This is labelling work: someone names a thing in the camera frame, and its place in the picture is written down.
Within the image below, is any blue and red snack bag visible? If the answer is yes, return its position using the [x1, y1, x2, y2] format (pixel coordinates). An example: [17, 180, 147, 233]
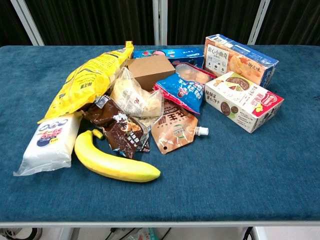
[152, 62, 217, 116]

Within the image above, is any large yellow chip bag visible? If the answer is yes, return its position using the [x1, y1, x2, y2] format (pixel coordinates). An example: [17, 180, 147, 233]
[37, 40, 135, 125]

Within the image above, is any clear bag of pale snacks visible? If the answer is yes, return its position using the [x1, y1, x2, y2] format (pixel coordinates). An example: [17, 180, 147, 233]
[109, 66, 165, 118]

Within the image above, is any black cable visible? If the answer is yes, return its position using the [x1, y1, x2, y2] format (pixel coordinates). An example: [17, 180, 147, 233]
[102, 227, 136, 240]

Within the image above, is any white frame post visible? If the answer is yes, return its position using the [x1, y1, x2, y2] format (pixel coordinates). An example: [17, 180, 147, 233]
[152, 0, 168, 46]

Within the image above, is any blue and orange cookie box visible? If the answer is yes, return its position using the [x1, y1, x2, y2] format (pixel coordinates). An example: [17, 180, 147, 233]
[204, 34, 280, 89]

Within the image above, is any blue Oreo box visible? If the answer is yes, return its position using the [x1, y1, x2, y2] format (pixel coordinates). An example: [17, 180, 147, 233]
[132, 48, 205, 70]

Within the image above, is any white snack packet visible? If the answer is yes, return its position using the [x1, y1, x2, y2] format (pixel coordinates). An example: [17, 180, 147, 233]
[13, 111, 83, 177]

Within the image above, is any grey table frame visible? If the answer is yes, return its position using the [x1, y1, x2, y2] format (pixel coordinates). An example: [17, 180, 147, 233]
[0, 220, 320, 240]

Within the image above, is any orange spouted drink pouch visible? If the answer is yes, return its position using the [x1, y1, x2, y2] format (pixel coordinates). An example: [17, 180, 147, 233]
[150, 100, 210, 155]

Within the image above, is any yellow banana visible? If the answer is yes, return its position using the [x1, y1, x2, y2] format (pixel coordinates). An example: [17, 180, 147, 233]
[74, 129, 162, 183]

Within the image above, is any blue table cloth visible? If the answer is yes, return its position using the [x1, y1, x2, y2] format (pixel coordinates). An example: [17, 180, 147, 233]
[0, 44, 320, 223]

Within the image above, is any dark curtain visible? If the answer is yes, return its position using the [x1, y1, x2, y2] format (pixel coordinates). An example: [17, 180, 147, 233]
[0, 0, 320, 47]

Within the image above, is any dark brown snack bag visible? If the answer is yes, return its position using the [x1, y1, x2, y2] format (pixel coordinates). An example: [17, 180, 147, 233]
[81, 94, 151, 160]

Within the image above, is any plain brown cardboard box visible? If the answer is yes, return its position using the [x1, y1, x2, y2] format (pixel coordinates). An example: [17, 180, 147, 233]
[126, 54, 176, 92]

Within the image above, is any white and red cookie box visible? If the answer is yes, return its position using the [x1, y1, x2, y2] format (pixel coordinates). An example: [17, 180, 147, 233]
[204, 71, 285, 134]

